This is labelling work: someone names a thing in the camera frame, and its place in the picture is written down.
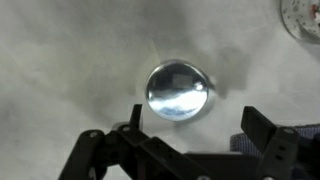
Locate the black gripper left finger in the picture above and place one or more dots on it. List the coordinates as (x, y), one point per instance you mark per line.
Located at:
(136, 116)

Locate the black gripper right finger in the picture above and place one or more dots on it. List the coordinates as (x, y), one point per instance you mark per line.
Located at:
(258, 128)

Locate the shiny metal cup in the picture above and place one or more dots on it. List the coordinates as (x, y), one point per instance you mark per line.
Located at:
(178, 90)

